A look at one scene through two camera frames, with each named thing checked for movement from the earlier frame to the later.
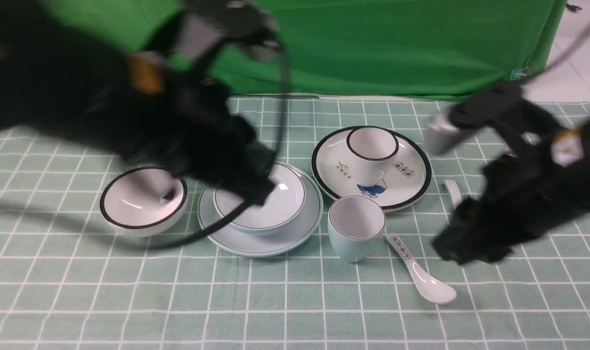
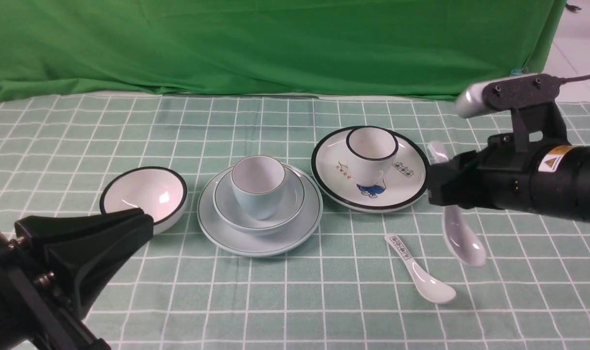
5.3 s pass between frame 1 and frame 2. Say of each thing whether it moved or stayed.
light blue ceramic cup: moved
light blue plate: stayed
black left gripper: moved
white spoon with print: stayed
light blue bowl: stayed
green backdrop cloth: stayed
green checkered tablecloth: stayed
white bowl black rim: stayed
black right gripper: moved
